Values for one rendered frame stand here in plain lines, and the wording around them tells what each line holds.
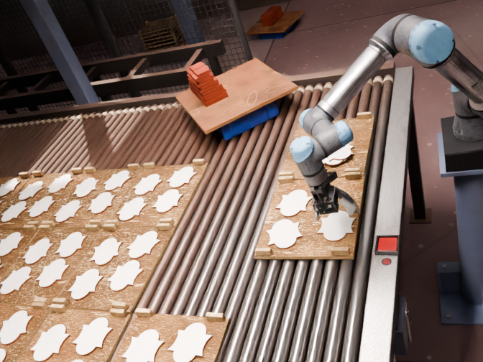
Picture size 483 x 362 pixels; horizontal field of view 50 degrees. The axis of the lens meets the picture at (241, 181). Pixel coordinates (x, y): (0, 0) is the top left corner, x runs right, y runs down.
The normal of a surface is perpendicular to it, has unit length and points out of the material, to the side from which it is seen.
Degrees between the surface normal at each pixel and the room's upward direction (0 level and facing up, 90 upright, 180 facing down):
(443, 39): 82
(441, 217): 0
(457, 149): 5
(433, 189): 0
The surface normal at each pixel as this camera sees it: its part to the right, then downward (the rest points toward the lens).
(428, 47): 0.22, 0.40
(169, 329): -0.29, -0.76
